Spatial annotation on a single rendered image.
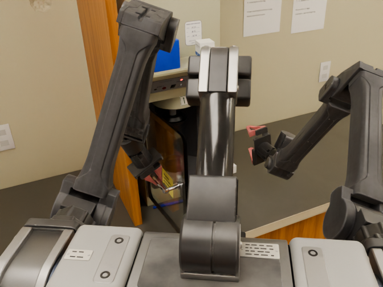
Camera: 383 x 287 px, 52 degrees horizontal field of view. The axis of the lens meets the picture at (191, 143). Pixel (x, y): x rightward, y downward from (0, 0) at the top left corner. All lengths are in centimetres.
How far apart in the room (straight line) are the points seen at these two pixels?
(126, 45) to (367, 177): 48
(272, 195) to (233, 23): 82
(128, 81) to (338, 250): 42
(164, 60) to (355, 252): 85
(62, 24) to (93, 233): 121
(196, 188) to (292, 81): 180
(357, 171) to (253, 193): 90
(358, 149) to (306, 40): 146
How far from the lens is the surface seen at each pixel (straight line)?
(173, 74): 124
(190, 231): 46
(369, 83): 91
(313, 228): 172
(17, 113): 176
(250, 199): 159
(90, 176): 73
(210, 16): 138
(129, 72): 69
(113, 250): 54
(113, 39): 118
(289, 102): 228
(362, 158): 79
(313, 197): 165
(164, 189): 119
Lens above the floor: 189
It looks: 29 degrees down
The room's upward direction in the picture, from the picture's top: 2 degrees counter-clockwise
